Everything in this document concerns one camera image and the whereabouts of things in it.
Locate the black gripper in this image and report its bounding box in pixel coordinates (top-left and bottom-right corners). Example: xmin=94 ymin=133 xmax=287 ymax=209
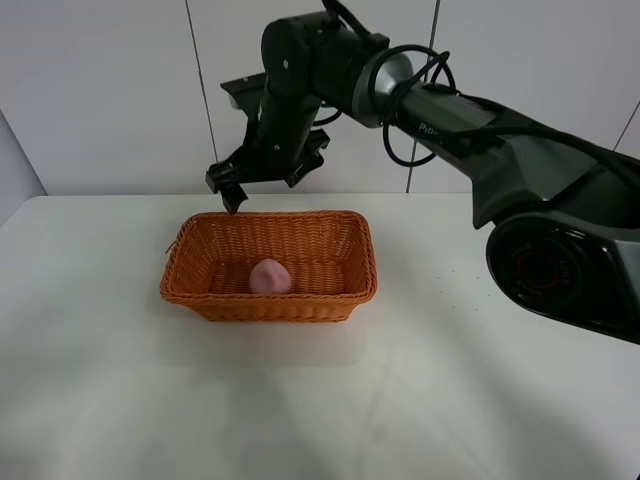
xmin=206 ymin=80 xmax=329 ymax=214

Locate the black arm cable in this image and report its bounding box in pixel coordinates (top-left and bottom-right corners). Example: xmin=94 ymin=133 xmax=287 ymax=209
xmin=319 ymin=0 xmax=640 ymax=174

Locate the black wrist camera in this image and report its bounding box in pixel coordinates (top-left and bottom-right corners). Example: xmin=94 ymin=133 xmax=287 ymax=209
xmin=220 ymin=72 xmax=267 ymax=117

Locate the pink peach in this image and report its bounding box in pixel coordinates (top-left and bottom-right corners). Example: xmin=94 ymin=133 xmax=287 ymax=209
xmin=249 ymin=259 xmax=292 ymax=294

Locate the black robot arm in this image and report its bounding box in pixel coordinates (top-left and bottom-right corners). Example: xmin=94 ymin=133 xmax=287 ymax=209
xmin=206 ymin=1 xmax=639 ymax=343

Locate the orange wicker basket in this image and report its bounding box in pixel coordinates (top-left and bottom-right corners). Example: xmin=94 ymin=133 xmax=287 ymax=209
xmin=160 ymin=210 xmax=377 ymax=323

